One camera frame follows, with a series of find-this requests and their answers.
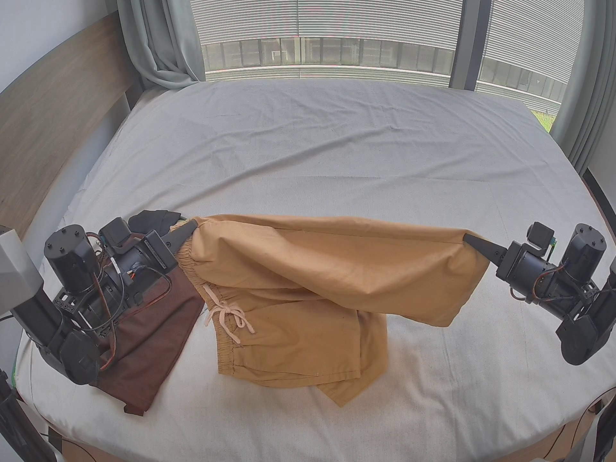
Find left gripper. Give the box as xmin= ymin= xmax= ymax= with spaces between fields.
xmin=103 ymin=230 xmax=177 ymax=307

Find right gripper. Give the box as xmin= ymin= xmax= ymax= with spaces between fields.
xmin=496 ymin=242 xmax=559 ymax=302

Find tan shorts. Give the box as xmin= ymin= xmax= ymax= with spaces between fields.
xmin=171 ymin=214 xmax=488 ymax=408

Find bed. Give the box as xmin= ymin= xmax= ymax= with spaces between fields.
xmin=0 ymin=10 xmax=616 ymax=462

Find black garment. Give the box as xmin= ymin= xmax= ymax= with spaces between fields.
xmin=129 ymin=208 xmax=184 ymax=239

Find brown shorts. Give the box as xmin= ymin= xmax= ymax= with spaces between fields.
xmin=89 ymin=270 xmax=205 ymax=416

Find blue-green curtain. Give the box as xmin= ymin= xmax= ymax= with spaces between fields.
xmin=551 ymin=0 xmax=616 ymax=177
xmin=113 ymin=0 xmax=208 ymax=90

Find window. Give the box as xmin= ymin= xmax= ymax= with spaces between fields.
xmin=185 ymin=0 xmax=585 ymax=131

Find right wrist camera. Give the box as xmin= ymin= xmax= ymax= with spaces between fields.
xmin=526 ymin=222 xmax=555 ymax=259

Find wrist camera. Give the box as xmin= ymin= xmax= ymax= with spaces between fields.
xmin=98 ymin=217 xmax=134 ymax=251
xmin=526 ymin=222 xmax=555 ymax=259

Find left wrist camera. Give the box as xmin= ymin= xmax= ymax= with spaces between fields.
xmin=98 ymin=217 xmax=134 ymax=251

